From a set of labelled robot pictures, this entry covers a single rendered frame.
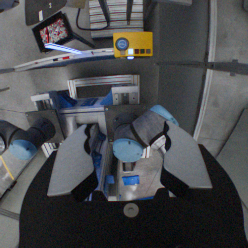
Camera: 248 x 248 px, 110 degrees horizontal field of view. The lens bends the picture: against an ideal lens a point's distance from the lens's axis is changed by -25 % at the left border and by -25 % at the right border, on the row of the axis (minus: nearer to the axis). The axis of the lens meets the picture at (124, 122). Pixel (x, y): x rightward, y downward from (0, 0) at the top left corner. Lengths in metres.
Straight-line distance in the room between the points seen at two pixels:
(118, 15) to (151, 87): 0.99
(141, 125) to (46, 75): 1.70
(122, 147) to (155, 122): 0.14
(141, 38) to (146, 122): 0.34
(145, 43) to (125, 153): 0.44
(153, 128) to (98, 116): 0.41
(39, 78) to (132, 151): 1.79
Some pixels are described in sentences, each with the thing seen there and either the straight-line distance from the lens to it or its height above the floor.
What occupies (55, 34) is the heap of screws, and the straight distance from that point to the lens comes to 0.89.
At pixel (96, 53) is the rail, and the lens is 0.75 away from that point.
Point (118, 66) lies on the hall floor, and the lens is 1.59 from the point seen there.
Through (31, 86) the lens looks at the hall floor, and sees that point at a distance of 2.12.
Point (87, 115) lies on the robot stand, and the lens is 0.73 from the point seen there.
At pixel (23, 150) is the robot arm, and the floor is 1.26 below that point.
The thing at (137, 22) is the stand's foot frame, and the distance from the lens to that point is 1.60.
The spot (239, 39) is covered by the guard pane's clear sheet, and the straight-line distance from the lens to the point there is 0.64.
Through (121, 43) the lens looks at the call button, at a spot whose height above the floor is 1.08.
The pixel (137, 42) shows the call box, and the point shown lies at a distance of 0.53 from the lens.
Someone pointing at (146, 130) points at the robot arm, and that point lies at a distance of 0.40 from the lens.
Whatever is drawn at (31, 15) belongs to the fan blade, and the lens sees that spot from 0.57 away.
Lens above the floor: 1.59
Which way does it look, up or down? 63 degrees down
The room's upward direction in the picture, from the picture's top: 179 degrees clockwise
